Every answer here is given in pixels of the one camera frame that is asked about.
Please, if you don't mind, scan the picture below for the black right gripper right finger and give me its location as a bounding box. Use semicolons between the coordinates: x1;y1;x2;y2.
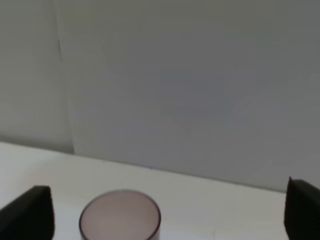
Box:
284;178;320;240

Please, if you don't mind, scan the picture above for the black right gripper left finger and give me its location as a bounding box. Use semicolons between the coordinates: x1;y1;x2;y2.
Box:
0;185;55;240

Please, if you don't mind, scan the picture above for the translucent brown plastic cup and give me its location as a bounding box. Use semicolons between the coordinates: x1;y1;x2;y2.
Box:
78;189;162;240

